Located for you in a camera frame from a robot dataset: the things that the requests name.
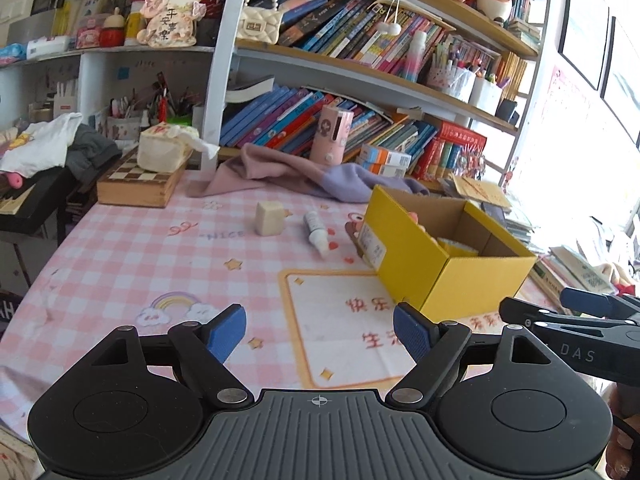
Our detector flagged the cream tissue pack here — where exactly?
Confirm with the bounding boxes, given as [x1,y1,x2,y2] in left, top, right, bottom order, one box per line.
[137,122,219,174]

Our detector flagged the cream wooden cube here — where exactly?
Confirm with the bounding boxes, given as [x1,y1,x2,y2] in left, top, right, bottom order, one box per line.
[254,200,285,236]

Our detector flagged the panda plush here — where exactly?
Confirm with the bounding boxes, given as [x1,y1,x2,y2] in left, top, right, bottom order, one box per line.
[476,0,512,25]

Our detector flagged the pink purple cloth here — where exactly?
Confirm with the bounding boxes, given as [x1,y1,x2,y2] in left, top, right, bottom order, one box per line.
[186,144,428,204]

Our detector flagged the white tube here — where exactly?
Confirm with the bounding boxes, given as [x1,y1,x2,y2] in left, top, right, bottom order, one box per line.
[304,211,330,257]

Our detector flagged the person's hand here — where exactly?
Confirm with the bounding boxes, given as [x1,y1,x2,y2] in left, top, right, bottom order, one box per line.
[605,384,639,479]

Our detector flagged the pink lucky cat figure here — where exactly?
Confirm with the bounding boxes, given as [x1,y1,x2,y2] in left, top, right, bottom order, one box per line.
[137,0,206,49]

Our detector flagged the wooden chess box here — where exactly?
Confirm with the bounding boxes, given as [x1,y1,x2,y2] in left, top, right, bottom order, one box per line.
[96,148,186,208]

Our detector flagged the pile of clothes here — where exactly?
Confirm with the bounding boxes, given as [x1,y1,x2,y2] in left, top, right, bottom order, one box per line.
[1,113,122,184]

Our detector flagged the yellow tape roll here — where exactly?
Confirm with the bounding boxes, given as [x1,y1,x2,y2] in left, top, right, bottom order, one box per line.
[437,237,478,258]

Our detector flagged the brown paper envelope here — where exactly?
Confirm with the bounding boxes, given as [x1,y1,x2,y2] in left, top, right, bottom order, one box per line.
[452,176,511,210]

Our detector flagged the pink checkered tablecloth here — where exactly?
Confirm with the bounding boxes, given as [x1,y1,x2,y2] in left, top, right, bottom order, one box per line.
[0,168,561,441]

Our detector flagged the cream quilted handbag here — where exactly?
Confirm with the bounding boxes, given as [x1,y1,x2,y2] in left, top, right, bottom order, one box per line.
[235,0,283,44]

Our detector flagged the yellow cardboard box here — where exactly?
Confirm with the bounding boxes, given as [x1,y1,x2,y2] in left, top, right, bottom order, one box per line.
[358,186,536,322]

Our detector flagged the white orange medicine boxes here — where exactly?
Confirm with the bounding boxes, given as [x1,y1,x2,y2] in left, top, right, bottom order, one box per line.
[356,144,411,178]

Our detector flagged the white wooden bookshelf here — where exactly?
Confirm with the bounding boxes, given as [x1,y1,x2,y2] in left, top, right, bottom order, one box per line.
[1,0,539,159]

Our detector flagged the pink cylindrical device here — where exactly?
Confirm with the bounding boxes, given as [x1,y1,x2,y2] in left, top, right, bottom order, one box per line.
[309,105,354,166]

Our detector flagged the red boxed book set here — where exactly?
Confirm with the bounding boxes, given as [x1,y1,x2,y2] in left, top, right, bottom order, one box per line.
[412,119,487,181]

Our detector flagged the pink plush toy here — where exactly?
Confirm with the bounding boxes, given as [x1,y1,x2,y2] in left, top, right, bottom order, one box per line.
[408,211,440,244]

